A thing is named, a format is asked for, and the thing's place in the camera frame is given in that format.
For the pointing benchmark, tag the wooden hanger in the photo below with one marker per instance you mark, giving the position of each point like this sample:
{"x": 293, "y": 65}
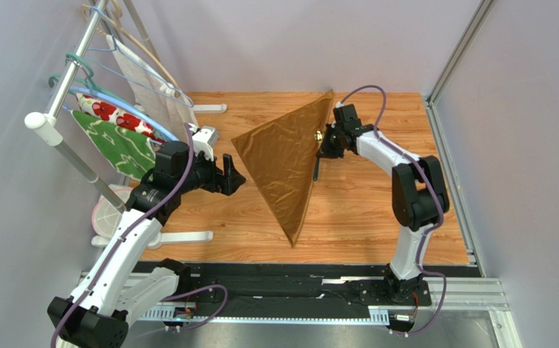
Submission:
{"x": 114, "y": 15}

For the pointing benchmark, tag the teal plastic hanger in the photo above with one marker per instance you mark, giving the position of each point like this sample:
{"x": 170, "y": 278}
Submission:
{"x": 87, "y": 81}

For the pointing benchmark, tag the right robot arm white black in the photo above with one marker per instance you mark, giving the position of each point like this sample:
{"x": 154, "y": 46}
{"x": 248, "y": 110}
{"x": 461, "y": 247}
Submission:
{"x": 419, "y": 195}

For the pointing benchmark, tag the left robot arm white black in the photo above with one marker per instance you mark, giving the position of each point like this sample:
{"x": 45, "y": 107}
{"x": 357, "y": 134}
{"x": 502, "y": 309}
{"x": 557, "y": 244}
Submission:
{"x": 98, "y": 312}

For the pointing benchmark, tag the white metal clothes rack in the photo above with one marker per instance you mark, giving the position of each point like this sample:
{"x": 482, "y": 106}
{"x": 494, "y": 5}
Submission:
{"x": 43, "y": 123}

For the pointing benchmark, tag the red floral white cloth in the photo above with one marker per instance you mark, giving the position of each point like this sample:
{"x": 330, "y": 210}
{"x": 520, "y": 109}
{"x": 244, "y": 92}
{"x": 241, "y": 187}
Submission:
{"x": 117, "y": 116}

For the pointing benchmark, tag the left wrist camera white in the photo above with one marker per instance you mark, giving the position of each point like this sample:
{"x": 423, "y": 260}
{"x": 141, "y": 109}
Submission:
{"x": 203, "y": 140}

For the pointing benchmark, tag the brown satin napkin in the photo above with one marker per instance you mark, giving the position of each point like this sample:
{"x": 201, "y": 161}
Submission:
{"x": 280, "y": 157}

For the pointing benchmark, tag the light blue plastic hanger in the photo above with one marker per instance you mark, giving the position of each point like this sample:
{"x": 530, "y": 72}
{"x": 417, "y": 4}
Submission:
{"x": 166, "y": 134}

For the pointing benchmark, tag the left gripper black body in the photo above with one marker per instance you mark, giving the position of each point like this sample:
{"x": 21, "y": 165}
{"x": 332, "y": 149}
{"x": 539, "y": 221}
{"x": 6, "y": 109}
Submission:
{"x": 206, "y": 175}

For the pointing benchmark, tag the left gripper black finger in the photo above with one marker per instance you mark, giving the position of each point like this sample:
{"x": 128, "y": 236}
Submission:
{"x": 227, "y": 166}
{"x": 233, "y": 182}

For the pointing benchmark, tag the beige grey hanging cloth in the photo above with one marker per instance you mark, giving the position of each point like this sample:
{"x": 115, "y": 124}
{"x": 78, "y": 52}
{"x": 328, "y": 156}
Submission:
{"x": 162, "y": 101}

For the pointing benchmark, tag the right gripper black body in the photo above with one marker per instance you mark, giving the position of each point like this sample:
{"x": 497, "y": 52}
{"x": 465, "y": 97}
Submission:
{"x": 330, "y": 143}

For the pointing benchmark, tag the green white patterned towel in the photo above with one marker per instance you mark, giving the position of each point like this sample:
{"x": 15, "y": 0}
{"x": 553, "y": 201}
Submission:
{"x": 129, "y": 153}

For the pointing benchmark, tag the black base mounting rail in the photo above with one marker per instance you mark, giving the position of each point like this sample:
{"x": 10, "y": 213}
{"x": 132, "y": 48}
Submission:
{"x": 290, "y": 291}

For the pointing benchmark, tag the aluminium corner frame post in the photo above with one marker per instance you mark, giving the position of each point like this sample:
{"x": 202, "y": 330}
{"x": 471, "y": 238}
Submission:
{"x": 471, "y": 31}

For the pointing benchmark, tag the thin blue wire hanger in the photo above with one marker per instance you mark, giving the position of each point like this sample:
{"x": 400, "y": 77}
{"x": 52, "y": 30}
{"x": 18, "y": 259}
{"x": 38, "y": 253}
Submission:
{"x": 135, "y": 70}

